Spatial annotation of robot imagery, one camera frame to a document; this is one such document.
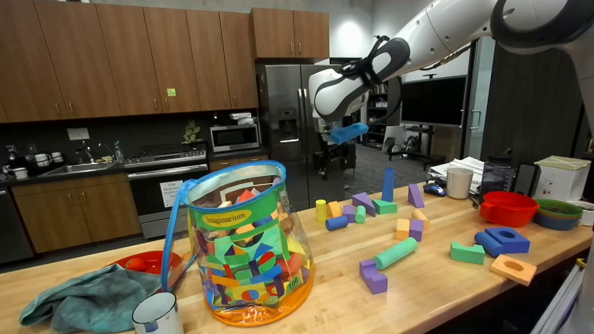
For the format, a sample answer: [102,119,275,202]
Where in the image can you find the teal cloth towel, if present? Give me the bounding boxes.
[17,264,163,334]

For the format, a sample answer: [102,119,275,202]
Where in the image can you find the white storage box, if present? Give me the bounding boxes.
[533,154,592,202]

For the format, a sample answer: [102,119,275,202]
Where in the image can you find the green arch foam block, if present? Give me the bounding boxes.
[447,239,486,265]

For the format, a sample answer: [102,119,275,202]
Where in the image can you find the dark dishwasher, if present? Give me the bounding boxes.
[0,184,35,267]

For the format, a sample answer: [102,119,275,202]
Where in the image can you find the stainless steel refrigerator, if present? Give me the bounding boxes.
[256,63,347,212]

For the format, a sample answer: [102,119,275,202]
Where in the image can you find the blue cylindrical foam block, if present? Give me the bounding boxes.
[323,213,351,232]

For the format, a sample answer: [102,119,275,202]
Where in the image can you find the green triangle foam block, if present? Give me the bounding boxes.
[371,197,399,215]

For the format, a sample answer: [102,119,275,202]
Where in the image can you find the blue rounded foam block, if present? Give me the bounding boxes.
[473,230,505,260]

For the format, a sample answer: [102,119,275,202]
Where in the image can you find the white paper cup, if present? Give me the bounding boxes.
[444,165,475,200]

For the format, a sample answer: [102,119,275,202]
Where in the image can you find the small green plant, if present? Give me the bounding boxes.
[180,119,204,147]

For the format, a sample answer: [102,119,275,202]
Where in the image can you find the long green cylinder block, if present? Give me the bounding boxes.
[373,236,420,271]

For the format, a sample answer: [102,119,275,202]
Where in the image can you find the brown wall cabinet row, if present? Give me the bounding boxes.
[0,0,260,124]

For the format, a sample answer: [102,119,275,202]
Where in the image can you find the white paper pile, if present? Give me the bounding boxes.
[427,154,488,187]

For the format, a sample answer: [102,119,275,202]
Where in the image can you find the blue plastic bowl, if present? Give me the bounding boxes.
[533,212,583,232]

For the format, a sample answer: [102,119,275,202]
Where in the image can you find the blue square block with hole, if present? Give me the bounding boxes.
[483,225,533,254]

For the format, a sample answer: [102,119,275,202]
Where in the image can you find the brown wooden base cabinet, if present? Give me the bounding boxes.
[9,173,143,254]
[208,152,269,173]

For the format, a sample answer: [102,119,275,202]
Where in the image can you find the white metal rails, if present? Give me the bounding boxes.
[529,262,583,334]

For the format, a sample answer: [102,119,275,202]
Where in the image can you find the long purple wedge block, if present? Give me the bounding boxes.
[351,191,377,217]

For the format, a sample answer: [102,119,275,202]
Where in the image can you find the black television screen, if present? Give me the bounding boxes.
[399,74,470,130]

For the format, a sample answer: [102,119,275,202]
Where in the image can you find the purple rectangular foam block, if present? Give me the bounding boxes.
[408,217,425,243]

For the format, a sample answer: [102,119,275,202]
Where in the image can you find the green plastic bowl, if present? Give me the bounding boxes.
[535,197,585,219]

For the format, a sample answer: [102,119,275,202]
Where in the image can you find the white wall outlet plate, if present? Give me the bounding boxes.
[65,126,93,143]

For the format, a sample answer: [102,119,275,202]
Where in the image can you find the orange rectangular foam block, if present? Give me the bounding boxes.
[394,217,412,241]

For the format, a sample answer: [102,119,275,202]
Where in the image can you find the purple triangle foam block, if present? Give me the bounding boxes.
[407,182,427,210]

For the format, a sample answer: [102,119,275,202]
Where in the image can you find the orange square block with hole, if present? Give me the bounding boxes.
[488,252,538,288]

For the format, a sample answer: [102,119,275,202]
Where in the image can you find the white kitchen container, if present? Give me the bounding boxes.
[228,110,256,126]

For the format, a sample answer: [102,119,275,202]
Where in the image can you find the stainless kitchen range oven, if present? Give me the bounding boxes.
[123,148,212,241]

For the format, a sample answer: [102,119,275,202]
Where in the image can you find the clear plastic block bag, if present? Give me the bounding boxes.
[160,158,316,328]

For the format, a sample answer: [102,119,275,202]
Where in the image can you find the purple notched foam block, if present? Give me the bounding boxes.
[358,258,390,295]

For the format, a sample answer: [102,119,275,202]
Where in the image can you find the black flat device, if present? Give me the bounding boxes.
[514,161,542,199]

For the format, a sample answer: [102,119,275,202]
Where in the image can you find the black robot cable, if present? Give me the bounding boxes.
[340,33,405,126]

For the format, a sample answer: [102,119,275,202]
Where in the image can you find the kitchen sink faucet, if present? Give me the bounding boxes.
[76,139,98,165]

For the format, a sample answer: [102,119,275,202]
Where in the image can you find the dark clear water bottle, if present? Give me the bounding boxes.
[479,156,516,199]

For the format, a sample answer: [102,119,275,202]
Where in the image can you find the red plastic plate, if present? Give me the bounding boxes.
[115,249,186,277]

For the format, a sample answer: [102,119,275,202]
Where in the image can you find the small blue object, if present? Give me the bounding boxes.
[423,180,447,199]

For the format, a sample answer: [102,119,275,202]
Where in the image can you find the brown two-door wall cabinet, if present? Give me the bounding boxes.
[249,6,331,61]

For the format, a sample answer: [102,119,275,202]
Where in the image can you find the stainless microwave oven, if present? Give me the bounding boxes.
[208,122,264,154]

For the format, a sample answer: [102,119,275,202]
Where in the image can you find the white enamel mug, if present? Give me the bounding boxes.
[130,289,186,334]

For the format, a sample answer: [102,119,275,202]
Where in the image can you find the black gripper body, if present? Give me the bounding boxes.
[319,139,358,165]

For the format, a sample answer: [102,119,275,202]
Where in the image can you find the red plastic bowl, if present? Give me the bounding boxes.
[479,189,540,228]

